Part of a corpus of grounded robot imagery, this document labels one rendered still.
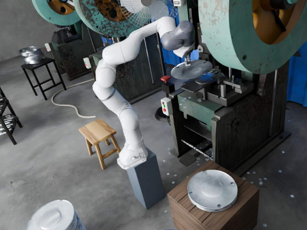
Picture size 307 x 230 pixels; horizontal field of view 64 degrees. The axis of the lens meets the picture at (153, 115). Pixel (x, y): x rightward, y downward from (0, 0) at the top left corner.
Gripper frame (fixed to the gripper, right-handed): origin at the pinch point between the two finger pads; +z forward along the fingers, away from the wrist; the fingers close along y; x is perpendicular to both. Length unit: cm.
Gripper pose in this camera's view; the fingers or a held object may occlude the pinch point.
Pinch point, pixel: (187, 61)
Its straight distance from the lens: 164.0
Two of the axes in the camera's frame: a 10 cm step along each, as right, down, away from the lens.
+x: -9.8, 1.4, 1.2
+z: 1.5, 2.6, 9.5
